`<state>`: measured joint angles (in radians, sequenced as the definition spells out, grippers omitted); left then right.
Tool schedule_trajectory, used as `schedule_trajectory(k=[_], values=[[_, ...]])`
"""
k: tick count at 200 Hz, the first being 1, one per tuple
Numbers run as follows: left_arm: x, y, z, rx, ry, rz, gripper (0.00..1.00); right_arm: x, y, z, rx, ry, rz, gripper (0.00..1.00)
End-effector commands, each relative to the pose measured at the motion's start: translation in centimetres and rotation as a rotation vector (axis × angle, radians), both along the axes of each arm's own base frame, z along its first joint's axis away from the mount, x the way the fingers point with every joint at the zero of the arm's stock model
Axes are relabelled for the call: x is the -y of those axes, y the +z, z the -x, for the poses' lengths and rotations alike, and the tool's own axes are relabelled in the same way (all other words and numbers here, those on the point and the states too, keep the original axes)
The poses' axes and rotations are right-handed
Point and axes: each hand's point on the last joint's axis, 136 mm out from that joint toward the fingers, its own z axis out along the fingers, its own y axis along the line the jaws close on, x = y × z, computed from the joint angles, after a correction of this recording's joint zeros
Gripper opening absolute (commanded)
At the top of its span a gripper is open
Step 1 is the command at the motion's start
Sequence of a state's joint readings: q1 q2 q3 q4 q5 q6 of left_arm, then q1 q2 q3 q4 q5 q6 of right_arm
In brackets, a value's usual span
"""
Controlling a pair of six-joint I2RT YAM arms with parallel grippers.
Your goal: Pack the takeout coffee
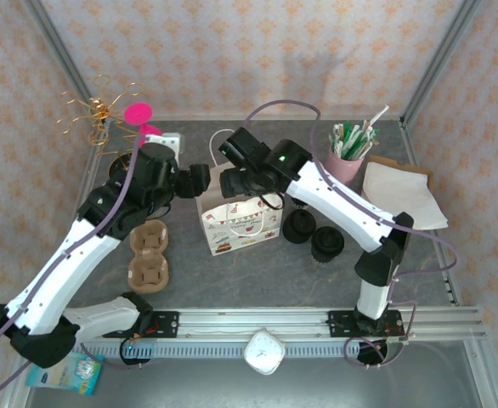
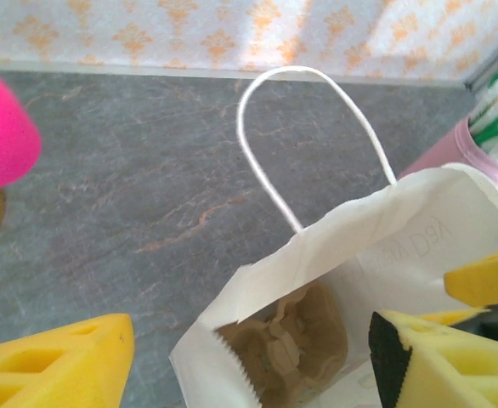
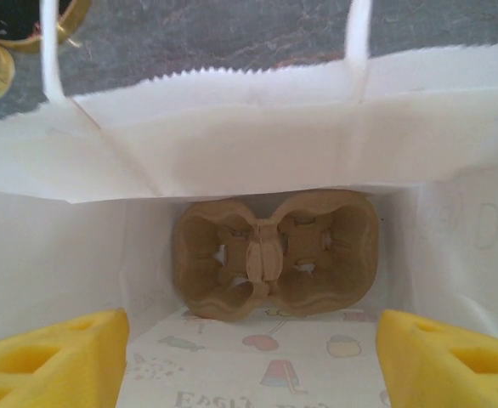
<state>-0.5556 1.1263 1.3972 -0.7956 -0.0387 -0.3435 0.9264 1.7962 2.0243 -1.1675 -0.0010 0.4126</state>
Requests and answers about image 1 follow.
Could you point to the white paper gift bag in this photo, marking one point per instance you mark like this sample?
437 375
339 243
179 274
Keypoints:
240 238

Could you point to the brown cardboard cup carrier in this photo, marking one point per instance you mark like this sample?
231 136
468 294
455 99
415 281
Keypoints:
147 276

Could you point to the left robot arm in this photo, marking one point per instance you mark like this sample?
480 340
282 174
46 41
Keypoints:
62 263

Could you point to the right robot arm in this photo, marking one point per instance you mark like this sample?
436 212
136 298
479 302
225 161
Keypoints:
342 204

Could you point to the pink straw holder cup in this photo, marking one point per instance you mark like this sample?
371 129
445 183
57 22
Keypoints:
346 170

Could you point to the green wrapped straw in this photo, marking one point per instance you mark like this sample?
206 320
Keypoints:
346 129
357 143

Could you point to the brown paper sheet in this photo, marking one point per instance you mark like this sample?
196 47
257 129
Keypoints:
385 160

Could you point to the long white wrapped straw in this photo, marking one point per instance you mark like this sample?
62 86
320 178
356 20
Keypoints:
378 115

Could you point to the white napkin stack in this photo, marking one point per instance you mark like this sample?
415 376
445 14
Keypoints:
402 195

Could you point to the white square clock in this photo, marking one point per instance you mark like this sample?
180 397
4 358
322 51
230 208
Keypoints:
264 350

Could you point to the blue wet wipes packet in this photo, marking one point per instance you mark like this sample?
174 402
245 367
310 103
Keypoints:
70 374

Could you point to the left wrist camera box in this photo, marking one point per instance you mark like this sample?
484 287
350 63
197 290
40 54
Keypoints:
166 141

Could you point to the aluminium table side rail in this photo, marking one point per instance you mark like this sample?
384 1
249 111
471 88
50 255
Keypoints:
88 170
451 289

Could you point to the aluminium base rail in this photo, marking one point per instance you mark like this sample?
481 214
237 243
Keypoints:
253 319

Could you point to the aluminium corner post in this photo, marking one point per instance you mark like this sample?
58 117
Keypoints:
60 47
444 49

